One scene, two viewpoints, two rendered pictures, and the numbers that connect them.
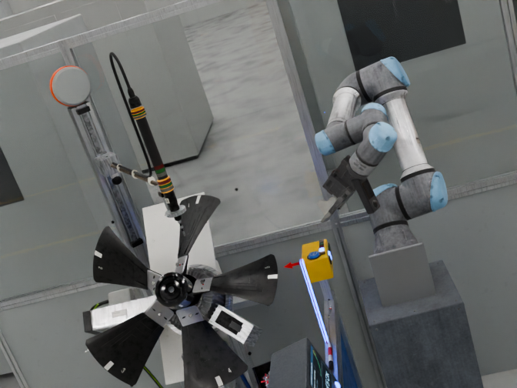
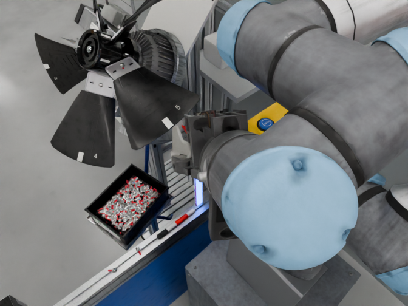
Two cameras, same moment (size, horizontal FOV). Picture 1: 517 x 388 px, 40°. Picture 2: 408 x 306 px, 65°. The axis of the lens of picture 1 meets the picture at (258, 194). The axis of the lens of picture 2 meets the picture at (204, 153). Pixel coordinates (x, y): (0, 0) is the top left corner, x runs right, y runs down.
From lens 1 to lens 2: 1.86 m
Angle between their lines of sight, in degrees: 45
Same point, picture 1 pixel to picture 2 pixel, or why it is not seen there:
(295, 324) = not seen: hidden behind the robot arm
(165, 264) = (161, 12)
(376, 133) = (243, 198)
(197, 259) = (181, 31)
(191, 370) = (64, 131)
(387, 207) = not seen: hidden behind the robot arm
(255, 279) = (153, 109)
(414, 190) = (379, 234)
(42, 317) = not seen: outside the picture
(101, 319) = (85, 21)
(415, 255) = (282, 288)
